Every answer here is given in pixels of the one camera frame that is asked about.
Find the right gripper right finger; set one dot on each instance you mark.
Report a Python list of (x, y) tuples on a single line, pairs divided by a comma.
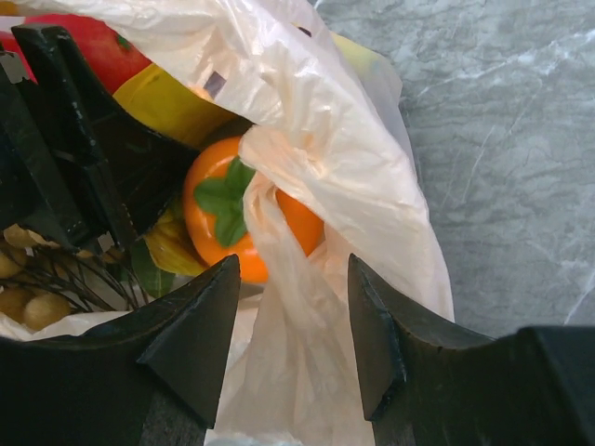
[(427, 381)]

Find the orange persimmon with green calyx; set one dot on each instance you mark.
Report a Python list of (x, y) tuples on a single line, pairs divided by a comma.
[(213, 208)]

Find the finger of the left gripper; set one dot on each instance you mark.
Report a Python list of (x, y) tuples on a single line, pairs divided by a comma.
[(34, 192), (122, 173)]

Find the brown longan bunch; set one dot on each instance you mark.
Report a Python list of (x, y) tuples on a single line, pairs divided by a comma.
[(42, 282)]

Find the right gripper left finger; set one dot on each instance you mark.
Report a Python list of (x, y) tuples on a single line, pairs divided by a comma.
[(151, 377)]

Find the red apple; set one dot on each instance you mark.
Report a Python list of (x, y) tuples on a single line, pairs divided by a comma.
[(110, 56)]

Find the yellow banana bunch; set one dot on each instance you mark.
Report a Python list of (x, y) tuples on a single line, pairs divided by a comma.
[(159, 101)]

